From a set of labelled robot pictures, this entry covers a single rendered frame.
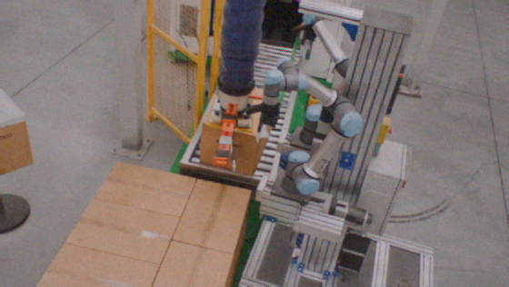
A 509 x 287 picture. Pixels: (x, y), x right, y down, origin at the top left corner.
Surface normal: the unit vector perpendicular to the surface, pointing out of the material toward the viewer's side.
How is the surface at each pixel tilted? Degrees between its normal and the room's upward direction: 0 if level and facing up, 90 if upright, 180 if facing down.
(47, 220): 0
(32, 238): 0
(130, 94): 90
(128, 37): 89
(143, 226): 0
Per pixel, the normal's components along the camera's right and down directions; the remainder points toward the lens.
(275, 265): 0.12, -0.79
